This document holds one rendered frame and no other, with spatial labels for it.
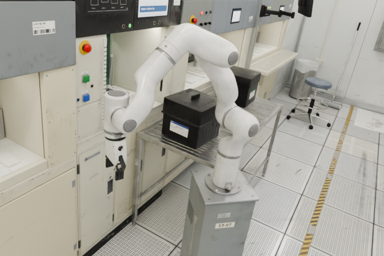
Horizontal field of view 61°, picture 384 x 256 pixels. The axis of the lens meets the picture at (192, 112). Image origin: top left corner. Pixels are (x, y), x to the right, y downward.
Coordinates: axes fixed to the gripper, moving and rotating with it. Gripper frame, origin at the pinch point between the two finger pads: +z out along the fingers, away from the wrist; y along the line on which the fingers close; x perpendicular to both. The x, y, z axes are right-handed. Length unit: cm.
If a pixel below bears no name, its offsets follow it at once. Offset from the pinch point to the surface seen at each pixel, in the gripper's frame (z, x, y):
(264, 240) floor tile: 101, -122, 7
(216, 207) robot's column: 29, -48, -10
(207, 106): 0, -74, 39
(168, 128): 19, -59, 54
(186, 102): 0, -66, 48
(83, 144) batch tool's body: 16, -4, 50
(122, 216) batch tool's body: 88, -35, 65
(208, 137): 21, -78, 38
